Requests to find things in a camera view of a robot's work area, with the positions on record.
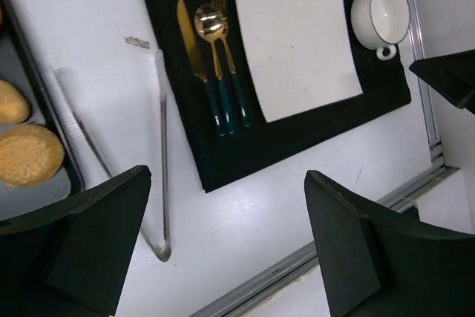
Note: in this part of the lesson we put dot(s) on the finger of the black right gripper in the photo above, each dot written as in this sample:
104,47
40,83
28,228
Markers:
451,76

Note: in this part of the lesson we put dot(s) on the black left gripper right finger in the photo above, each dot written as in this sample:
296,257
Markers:
375,257

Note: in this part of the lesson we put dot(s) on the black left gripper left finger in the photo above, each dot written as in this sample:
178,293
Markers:
71,258

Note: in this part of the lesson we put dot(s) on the silver metal tongs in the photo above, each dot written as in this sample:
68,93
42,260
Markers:
116,114

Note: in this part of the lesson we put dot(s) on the oblong bread roll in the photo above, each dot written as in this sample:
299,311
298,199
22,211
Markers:
15,108

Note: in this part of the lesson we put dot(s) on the round crumbly bun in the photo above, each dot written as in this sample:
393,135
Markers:
30,155

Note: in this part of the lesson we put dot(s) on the white square plate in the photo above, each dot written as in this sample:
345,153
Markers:
298,53

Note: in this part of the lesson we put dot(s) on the black placemat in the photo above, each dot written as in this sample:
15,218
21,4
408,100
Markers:
221,161

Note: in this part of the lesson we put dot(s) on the black baking tray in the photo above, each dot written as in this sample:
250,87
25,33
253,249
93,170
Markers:
19,68

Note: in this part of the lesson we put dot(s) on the white two-handled bowl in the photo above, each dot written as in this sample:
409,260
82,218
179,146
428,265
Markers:
380,25

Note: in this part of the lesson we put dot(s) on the aluminium table edge rail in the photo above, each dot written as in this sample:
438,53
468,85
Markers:
334,242

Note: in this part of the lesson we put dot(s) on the gold spoon green handle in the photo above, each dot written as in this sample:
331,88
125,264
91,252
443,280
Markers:
209,24

